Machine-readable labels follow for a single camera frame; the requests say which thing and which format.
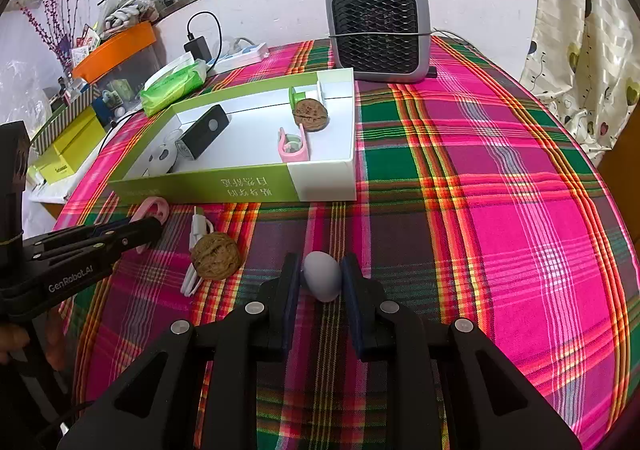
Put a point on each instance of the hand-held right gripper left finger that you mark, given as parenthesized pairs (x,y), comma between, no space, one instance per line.
(291,300)

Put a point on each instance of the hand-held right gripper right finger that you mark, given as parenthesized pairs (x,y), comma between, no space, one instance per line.
(352,300)

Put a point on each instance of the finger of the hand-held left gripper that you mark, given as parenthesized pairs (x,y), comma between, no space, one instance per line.
(100,232)
(110,250)

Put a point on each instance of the pale grey egg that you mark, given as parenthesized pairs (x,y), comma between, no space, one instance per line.
(324,277)

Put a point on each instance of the pink clip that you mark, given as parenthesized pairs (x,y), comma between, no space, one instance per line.
(292,153)
(155,207)

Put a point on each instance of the grey-white panda toy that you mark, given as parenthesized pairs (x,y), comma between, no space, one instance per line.
(162,159)

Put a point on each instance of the green and white cardboard box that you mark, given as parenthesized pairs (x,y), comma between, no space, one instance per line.
(320,180)

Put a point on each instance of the black rectangular device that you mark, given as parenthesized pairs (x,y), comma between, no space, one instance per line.
(202,133)

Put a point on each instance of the green clip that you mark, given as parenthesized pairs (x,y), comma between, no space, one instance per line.
(293,95)

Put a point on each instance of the person's left hand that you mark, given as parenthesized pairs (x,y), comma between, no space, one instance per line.
(12,342)

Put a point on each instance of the yellow-green box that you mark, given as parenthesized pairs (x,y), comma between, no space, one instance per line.
(75,150)

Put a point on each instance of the brown walnut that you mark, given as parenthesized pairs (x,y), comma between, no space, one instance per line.
(216,256)
(310,115)

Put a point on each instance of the striped cardboard box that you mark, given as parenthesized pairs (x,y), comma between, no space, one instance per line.
(60,123)

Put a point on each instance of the translucent plastic cup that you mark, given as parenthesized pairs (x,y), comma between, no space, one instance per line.
(172,136)

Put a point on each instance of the plaid tablecloth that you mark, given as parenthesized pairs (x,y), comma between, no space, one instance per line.
(475,205)

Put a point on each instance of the green tissue pack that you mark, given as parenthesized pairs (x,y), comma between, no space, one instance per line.
(172,88)

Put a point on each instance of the clear bin with orange lid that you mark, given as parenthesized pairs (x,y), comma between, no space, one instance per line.
(115,48)

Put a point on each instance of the purple flower branches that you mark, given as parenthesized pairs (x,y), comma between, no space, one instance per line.
(60,15)

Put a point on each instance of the white power strip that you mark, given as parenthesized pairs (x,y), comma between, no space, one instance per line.
(240,55)

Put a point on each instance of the white plastic bags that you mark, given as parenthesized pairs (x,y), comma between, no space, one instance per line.
(125,5)

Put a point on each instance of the grey space heater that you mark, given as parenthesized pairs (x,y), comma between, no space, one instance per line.
(380,25)

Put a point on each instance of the patterned cream curtain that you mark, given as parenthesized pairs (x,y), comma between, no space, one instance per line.
(580,55)

